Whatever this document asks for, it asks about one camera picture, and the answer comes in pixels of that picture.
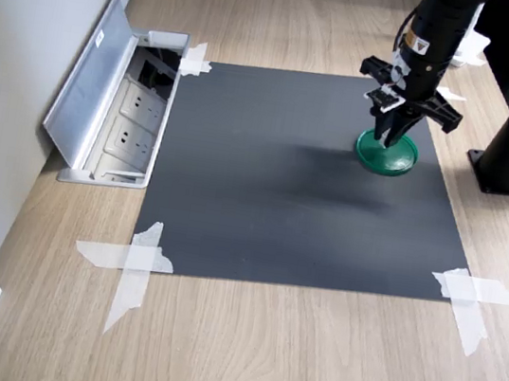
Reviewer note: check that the round green lid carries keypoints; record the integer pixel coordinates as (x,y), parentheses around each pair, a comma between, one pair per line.
(397,163)

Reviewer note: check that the white masking tape piece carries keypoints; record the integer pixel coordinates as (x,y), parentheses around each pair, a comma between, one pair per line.
(469,292)
(195,59)
(451,94)
(139,255)

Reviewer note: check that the dark grey mat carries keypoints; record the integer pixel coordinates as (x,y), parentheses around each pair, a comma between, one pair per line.
(284,180)

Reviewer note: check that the white power socket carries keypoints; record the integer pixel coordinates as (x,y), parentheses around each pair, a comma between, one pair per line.
(130,140)
(143,103)

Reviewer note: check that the small white camera box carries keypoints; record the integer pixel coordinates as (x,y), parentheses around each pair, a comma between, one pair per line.
(385,100)

